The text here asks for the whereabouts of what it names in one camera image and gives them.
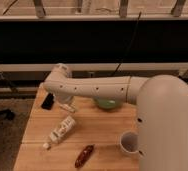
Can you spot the small white packet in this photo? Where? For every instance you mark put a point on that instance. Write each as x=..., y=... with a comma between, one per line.
x=68, y=108

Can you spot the white plastic bottle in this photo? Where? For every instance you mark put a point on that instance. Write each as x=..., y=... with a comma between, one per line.
x=59, y=132

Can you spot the black office chair base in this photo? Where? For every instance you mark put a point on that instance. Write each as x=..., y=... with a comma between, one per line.
x=8, y=114

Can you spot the green ceramic bowl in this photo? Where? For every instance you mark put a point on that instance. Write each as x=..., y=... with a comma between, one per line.
x=106, y=104

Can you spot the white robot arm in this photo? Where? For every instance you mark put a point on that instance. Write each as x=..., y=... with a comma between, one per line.
x=162, y=111

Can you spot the white paper cup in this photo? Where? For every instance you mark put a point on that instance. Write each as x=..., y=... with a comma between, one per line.
x=129, y=143

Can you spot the black smartphone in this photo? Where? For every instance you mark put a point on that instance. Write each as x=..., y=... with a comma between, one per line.
x=48, y=102

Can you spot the long metal rail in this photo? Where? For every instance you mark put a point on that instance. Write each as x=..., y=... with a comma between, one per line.
x=39, y=71

